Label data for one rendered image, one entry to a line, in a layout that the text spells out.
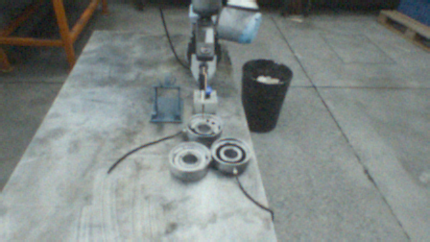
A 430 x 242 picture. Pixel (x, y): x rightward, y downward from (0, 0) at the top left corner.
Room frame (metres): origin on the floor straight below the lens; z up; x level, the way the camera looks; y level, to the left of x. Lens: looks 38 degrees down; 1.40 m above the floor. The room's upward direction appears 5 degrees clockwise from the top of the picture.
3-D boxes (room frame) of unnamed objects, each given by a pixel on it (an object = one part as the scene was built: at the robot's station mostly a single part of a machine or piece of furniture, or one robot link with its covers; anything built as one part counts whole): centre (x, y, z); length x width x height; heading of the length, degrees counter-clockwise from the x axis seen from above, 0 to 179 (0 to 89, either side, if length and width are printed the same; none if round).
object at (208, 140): (0.70, 0.04, 0.82); 0.10 x 0.10 x 0.04
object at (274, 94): (1.86, -0.28, 0.21); 0.34 x 0.34 x 0.43
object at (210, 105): (0.85, 0.05, 0.82); 0.08 x 0.07 x 0.05; 8
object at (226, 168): (0.61, -0.04, 0.82); 0.10 x 0.10 x 0.04
